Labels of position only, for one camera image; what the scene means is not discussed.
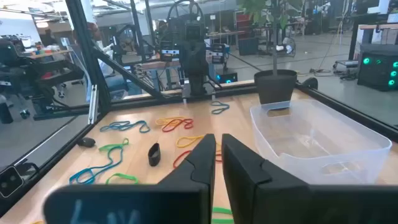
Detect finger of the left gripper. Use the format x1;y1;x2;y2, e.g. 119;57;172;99
182;79;191;105
208;82;218;101

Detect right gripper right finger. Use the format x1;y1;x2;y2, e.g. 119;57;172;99
221;133;398;224

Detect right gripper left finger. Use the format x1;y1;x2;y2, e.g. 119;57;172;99
43;133;216;224

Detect blue rubber band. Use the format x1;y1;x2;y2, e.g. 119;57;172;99
211;101;230;115
68;167;96;185
129;120;151;134
99;120;133;133
79;146;124;180

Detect small black block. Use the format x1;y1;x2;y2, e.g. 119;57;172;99
76;137;96;148

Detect clear plastic bin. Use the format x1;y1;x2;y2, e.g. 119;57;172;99
249;98;393;187

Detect black computer blue lights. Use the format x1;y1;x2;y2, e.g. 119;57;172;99
216;72;239;85

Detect wooden workbench blue legs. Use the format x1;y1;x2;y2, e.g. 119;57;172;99
136;60;187;91

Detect black equipment case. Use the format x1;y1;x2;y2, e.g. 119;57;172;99
238;37;259;57

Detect green plant black pot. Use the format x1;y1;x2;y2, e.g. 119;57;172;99
238;0;304;106

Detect floor fan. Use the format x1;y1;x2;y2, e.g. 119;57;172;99
275;37;297;58

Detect person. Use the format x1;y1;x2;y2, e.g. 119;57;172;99
86;21;125;91

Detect black computer green lights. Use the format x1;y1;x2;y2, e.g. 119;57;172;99
356;43;398;92

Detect black office chair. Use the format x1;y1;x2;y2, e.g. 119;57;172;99
0;37;86;125

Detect wooden desk black legs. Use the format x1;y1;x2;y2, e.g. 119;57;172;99
348;12;398;62

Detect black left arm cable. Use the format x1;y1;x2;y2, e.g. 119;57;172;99
167;0;206;35

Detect silver frame bracket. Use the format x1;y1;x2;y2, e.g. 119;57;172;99
88;83;99;125

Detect black frame knob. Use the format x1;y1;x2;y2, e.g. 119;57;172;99
301;77;319;90

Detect black aluminium table frame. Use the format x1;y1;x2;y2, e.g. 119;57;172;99
0;0;398;218

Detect floor cable bundle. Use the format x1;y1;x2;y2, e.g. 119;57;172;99
297;67;358;82

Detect small black camera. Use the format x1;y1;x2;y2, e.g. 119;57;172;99
0;166;25;199

